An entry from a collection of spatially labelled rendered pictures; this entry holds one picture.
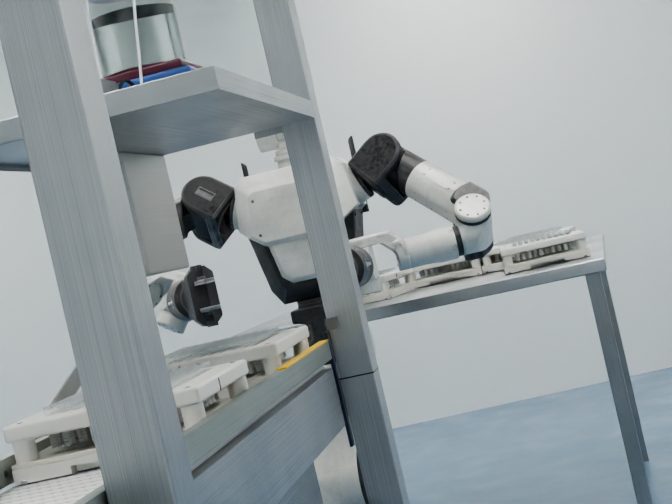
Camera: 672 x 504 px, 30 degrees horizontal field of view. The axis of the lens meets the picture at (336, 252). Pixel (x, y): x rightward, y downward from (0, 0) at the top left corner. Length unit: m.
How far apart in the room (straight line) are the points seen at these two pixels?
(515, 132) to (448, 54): 0.56
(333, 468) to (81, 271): 1.61
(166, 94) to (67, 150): 0.49
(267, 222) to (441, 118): 4.20
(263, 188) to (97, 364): 1.74
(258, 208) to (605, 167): 4.37
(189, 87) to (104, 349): 0.55
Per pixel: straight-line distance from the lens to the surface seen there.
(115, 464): 1.09
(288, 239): 2.78
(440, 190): 2.72
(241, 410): 1.54
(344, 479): 2.62
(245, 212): 2.81
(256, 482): 1.54
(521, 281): 3.43
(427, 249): 2.63
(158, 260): 2.04
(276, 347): 1.86
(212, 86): 1.54
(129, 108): 1.57
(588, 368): 7.01
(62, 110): 1.09
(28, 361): 7.26
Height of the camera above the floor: 1.09
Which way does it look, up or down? 1 degrees down
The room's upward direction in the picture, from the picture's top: 13 degrees counter-clockwise
